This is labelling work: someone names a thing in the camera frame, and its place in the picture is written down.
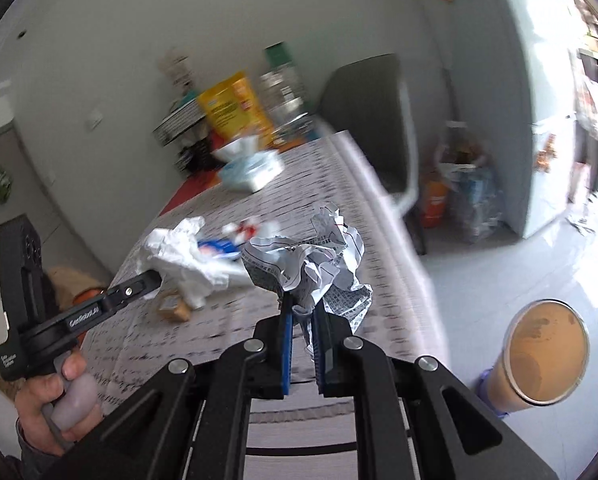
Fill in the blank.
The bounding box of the printed paper ball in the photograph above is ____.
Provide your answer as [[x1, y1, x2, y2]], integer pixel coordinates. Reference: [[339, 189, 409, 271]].
[[241, 206, 373, 330]]

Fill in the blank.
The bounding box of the beige round trash bin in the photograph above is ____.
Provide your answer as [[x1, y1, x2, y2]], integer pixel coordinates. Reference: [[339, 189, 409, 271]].
[[477, 299, 590, 417]]

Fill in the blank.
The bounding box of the person's left hand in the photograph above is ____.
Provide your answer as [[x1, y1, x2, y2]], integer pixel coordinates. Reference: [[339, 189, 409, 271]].
[[14, 349, 87, 456]]

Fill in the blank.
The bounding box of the small cardboard box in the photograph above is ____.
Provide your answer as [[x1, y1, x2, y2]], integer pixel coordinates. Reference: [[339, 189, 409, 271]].
[[157, 294, 192, 323]]

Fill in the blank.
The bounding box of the red white wrapper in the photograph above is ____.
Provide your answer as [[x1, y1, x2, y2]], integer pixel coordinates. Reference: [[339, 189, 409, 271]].
[[222, 217, 261, 246]]

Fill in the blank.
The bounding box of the crumpled white tissue paper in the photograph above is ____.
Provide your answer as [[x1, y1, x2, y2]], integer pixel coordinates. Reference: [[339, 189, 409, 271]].
[[135, 217, 252, 309]]

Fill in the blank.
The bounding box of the orange carton box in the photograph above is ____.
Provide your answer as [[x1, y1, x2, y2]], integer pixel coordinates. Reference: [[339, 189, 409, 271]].
[[421, 170, 449, 229]]

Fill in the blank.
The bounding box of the blue tissue pack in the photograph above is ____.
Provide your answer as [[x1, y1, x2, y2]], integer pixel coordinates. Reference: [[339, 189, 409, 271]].
[[219, 151, 285, 193]]

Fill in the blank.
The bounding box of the red orange placemat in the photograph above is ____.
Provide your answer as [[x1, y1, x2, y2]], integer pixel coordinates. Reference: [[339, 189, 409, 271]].
[[159, 170, 220, 216]]

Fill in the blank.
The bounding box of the plastic bag of bottles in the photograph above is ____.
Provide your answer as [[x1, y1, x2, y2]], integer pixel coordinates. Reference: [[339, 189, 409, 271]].
[[433, 120, 503, 244]]

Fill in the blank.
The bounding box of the clear plastic jar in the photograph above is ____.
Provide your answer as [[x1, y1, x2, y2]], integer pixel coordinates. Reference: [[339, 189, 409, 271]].
[[260, 70, 309, 130]]

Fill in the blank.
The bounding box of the green white box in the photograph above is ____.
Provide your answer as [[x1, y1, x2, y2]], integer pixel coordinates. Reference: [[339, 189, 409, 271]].
[[260, 42, 310, 128]]

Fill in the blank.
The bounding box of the yellow snack bag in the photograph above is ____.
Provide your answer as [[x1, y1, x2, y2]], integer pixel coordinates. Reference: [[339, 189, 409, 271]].
[[197, 72, 274, 148]]

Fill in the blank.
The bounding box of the grey dining chair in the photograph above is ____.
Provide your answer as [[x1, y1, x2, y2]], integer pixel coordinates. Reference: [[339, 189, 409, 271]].
[[317, 53, 427, 256]]

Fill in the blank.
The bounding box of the white refrigerator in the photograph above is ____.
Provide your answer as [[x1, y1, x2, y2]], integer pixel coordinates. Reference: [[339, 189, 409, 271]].
[[502, 0, 580, 238]]

